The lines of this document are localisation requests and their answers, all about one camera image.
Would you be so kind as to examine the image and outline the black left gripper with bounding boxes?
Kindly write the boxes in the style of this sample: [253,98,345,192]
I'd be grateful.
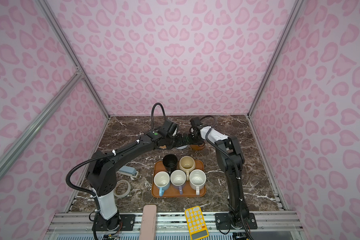
[166,131,192,150]

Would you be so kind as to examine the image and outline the light blue woven coaster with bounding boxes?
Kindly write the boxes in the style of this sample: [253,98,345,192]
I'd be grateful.
[176,145,189,150]

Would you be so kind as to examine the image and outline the round brown wooden coaster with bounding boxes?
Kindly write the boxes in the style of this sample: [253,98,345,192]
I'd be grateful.
[190,143,205,151]

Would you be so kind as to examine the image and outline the black mug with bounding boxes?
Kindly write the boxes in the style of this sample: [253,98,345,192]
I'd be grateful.
[163,154,178,175]

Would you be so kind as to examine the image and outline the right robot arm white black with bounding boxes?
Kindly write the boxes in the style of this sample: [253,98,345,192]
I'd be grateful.
[190,117,250,232]

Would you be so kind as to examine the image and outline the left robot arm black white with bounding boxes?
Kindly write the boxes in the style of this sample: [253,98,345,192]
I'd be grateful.
[86,131,198,233]

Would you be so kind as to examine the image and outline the beige cream mug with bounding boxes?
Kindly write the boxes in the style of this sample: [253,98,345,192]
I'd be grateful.
[179,156,196,181]

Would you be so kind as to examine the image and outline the purple mug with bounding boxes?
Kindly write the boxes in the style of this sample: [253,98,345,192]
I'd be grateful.
[170,170,187,195]

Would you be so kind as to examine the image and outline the white speckled pink mug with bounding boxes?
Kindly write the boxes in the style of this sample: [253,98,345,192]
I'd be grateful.
[189,169,207,196]

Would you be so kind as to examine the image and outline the light blue mug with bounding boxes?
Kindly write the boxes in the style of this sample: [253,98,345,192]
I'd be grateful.
[154,172,171,197]

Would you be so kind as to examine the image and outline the orange brown serving tray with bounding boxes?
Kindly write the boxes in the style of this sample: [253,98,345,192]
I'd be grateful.
[151,161,207,198]

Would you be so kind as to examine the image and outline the light blue stapler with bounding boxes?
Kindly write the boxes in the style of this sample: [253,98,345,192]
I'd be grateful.
[118,166,139,179]

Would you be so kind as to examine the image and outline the white tape roll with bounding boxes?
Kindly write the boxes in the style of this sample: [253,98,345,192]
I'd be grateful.
[113,180,131,199]

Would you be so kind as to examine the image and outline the yellow calculator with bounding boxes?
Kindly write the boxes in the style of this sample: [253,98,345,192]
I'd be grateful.
[185,206,209,240]

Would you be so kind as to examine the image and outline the pink rectangular case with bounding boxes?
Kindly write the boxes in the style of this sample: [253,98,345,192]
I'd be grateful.
[139,205,157,240]

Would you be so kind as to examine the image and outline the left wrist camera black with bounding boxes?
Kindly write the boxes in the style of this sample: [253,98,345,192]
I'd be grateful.
[161,120,178,137]

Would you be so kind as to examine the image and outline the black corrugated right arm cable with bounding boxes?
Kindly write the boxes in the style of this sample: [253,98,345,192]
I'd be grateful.
[197,115,254,240]

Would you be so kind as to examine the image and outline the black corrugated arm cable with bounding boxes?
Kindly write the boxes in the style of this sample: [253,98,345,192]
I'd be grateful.
[65,102,167,240]
[197,115,254,240]

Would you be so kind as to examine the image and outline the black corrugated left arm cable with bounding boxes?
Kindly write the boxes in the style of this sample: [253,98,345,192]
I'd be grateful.
[65,102,167,240]

